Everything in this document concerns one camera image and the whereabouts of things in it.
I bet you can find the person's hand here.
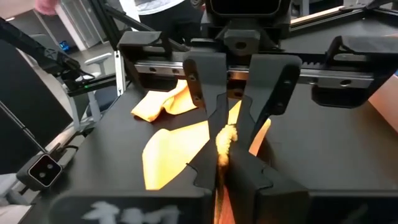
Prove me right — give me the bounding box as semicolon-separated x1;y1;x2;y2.
34;0;60;16

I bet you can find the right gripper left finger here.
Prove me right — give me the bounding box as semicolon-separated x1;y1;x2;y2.
49;141;220;224

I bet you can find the small black table camera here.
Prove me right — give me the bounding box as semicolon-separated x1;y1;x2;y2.
16;152;63;191

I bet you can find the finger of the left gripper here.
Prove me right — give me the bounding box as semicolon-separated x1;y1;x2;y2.
182;51;230;141
236;54;302;150

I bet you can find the grey-legged side stand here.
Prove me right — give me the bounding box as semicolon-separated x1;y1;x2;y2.
63;74;118;131

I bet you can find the black jointed rod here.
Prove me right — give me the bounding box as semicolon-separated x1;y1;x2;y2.
0;17;96;83

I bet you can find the black flat panel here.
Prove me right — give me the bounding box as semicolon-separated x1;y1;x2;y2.
0;40;74;175

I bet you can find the orange plastic tray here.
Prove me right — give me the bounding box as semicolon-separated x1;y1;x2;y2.
368;74;398;133

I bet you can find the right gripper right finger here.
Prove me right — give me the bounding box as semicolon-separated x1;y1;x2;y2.
224;144;398;224

